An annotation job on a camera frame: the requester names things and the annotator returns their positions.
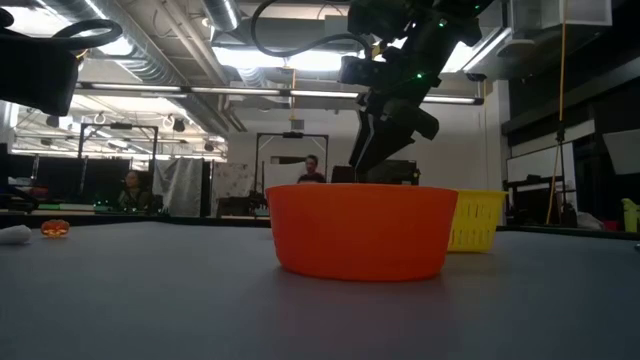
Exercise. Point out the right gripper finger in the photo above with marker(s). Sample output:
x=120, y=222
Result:
x=387, y=145
x=361, y=142

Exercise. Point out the yellow plastic basket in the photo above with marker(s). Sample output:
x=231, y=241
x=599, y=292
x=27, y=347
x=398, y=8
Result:
x=477, y=220

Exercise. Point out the white toy ghost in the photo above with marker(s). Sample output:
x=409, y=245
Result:
x=14, y=234

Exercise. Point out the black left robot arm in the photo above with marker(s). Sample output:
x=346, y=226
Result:
x=6, y=17

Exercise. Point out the wide black monitor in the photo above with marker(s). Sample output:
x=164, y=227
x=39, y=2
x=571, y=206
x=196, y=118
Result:
x=400, y=172

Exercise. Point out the small black monitor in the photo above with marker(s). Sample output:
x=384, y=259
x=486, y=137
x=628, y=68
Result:
x=342, y=174

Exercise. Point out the person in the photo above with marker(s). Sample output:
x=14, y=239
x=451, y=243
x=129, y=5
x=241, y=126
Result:
x=132, y=192
x=311, y=175

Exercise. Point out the orange plastic bowl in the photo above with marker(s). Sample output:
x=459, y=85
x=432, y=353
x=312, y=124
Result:
x=362, y=230

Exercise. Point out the large ceiling light panel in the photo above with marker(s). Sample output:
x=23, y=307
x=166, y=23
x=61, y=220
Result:
x=300, y=59

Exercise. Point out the long linear ceiling light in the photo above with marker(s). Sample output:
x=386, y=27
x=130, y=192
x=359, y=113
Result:
x=225, y=91

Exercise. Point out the whiteboard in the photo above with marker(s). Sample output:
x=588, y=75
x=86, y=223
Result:
x=535, y=162

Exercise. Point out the black shelf unit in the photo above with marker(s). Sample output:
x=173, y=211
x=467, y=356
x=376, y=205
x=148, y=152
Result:
x=530, y=200

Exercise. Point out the black pole stand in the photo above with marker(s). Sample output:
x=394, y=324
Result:
x=561, y=165

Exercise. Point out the blue-grey table mat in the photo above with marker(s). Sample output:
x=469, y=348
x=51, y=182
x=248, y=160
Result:
x=320, y=320

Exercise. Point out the grey plastic cover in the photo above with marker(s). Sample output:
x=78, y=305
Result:
x=182, y=185

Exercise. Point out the white bag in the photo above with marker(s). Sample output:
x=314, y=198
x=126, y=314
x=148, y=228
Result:
x=590, y=221

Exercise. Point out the yellow-green container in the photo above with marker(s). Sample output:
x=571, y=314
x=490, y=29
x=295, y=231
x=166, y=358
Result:
x=631, y=215

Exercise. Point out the dark desk monitor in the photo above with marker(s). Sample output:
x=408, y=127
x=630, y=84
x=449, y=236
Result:
x=60, y=180
x=102, y=175

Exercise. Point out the orange toy pumpkin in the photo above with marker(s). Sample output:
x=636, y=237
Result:
x=55, y=228

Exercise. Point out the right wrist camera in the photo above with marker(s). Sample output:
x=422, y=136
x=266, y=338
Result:
x=360, y=71

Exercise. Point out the grey wall vent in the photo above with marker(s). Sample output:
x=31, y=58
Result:
x=297, y=124

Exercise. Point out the black gantry frame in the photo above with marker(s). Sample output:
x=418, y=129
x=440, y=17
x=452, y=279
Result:
x=292, y=134
x=120, y=126

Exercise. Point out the white wall panel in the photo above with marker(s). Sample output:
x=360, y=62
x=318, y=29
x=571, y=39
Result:
x=622, y=150

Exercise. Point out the silver air duct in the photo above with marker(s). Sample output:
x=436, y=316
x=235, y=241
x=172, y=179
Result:
x=150, y=60

